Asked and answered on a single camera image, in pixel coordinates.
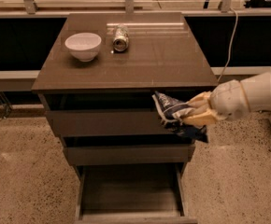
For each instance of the white ceramic bowl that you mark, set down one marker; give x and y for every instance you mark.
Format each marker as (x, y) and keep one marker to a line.
(84, 46)

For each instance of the blue chip bag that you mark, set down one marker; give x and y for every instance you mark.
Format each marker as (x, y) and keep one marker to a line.
(171, 111)

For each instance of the bottom grey drawer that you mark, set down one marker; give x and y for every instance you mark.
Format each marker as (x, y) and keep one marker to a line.
(132, 194)

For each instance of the middle grey drawer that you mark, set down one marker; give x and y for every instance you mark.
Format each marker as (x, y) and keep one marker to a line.
(128, 149)

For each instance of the top grey drawer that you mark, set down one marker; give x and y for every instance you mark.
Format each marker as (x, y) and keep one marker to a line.
(102, 113)

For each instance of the grey drawer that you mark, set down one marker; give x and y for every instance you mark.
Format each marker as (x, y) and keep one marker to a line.
(128, 149)
(132, 194)
(102, 113)

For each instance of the green and silver can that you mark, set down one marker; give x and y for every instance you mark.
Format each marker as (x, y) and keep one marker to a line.
(121, 38)

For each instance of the grey drawer cabinet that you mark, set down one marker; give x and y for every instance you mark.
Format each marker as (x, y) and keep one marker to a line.
(162, 55)

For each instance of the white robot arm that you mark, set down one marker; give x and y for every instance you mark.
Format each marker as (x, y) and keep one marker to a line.
(258, 90)

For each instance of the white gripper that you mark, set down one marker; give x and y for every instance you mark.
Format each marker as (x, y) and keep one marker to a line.
(228, 99)

